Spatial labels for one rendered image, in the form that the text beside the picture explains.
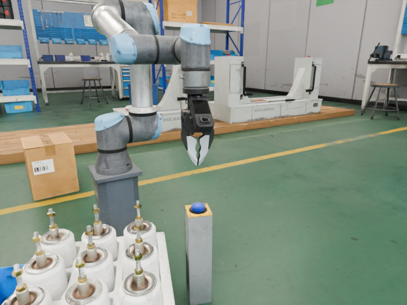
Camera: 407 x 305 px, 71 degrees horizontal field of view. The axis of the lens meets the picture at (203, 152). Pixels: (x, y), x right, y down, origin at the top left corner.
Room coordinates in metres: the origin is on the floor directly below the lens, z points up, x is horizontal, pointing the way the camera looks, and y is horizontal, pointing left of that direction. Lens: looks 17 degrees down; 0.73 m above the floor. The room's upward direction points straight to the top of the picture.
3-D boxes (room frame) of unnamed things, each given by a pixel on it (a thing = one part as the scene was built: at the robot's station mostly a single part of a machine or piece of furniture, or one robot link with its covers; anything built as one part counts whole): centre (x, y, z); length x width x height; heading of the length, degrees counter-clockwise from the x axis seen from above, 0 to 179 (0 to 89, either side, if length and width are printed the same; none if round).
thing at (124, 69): (6.24, 1.56, 0.35); 0.59 x 0.47 x 0.69; 30
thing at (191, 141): (0.77, 0.04, 0.50); 0.06 x 0.03 x 0.09; 12
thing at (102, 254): (0.62, 0.28, 0.25); 0.08 x 0.08 x 0.01
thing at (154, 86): (5.29, 1.09, 0.19); 0.50 x 0.41 x 0.37; 35
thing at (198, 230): (0.75, 0.02, 0.16); 0.07 x 0.07 x 0.31; 12
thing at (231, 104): (3.76, -0.81, 0.45); 1.51 x 0.57 x 0.74; 120
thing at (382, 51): (4.30, -2.52, 0.87); 0.41 x 0.17 x 0.25; 120
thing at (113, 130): (1.14, 0.37, 0.47); 0.13 x 0.12 x 0.14; 119
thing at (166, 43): (0.85, 0.08, 0.76); 0.11 x 0.11 x 0.08; 29
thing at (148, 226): (0.76, 0.19, 0.25); 0.08 x 0.08 x 0.01
